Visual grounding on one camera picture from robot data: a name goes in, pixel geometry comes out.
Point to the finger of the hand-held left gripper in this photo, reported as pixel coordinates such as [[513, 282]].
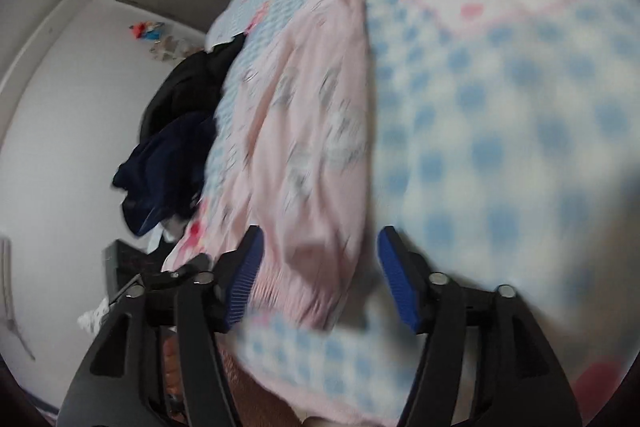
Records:
[[170, 268]]

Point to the white garment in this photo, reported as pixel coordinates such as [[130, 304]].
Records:
[[175, 224]]

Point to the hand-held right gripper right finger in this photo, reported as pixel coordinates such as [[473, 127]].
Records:
[[397, 282]]

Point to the red and blue wall toy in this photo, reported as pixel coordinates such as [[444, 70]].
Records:
[[147, 31]]

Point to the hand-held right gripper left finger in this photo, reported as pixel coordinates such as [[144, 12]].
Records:
[[245, 277]]

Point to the pink printed pants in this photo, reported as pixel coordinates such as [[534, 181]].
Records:
[[310, 132]]

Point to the small white rack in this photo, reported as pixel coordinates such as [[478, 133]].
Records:
[[172, 47]]

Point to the black garment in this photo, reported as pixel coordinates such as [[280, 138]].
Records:
[[195, 77]]

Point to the blue checked cartoon blanket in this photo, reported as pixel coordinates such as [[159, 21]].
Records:
[[500, 132]]

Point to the navy garment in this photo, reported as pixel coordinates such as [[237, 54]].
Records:
[[165, 167]]

